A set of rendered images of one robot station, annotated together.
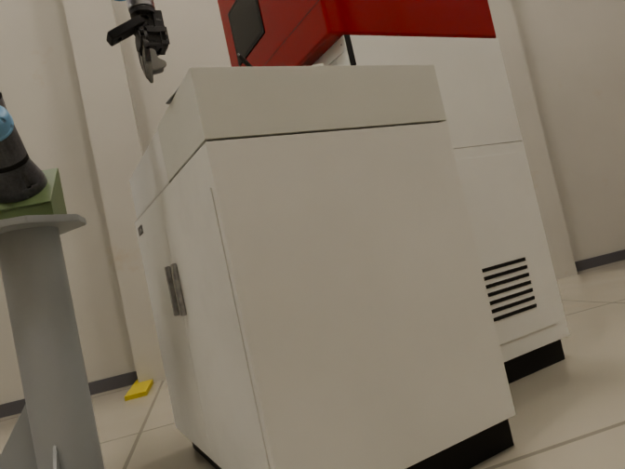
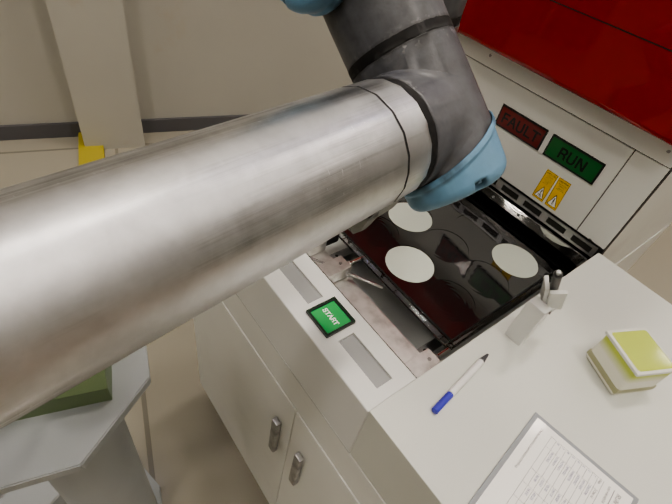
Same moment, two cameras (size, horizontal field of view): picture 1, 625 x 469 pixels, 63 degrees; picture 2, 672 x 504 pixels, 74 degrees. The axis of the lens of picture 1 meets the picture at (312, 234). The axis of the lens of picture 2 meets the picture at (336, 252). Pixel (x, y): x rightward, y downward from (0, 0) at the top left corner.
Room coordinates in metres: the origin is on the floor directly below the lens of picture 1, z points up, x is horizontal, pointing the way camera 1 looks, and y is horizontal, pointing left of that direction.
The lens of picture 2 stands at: (1.02, 0.50, 1.51)
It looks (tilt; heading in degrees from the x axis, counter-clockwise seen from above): 44 degrees down; 342
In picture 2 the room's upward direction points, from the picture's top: 13 degrees clockwise
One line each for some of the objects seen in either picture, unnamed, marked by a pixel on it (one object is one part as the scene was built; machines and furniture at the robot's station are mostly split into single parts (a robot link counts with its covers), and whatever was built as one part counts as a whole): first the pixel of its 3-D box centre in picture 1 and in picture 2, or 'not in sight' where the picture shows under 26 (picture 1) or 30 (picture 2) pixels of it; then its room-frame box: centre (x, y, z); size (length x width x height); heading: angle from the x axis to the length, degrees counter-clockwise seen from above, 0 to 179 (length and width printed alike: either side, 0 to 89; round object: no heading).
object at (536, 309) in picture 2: not in sight; (540, 307); (1.38, 0.05, 1.03); 0.06 x 0.04 x 0.13; 118
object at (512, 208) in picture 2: not in sight; (497, 213); (1.76, -0.11, 0.89); 0.44 x 0.02 x 0.10; 28
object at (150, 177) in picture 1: (161, 179); (283, 291); (1.53, 0.42, 0.89); 0.55 x 0.09 x 0.14; 28
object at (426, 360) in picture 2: not in sight; (416, 370); (1.36, 0.21, 0.89); 0.08 x 0.03 x 0.03; 118
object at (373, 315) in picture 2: not in sight; (351, 310); (1.50, 0.29, 0.87); 0.36 x 0.08 x 0.03; 28
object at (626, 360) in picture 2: not in sight; (628, 361); (1.30, -0.08, 1.00); 0.07 x 0.07 x 0.07; 2
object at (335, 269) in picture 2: not in sight; (328, 272); (1.57, 0.33, 0.89); 0.08 x 0.03 x 0.03; 118
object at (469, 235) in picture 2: not in sight; (444, 246); (1.64, 0.06, 0.90); 0.34 x 0.34 x 0.01; 28
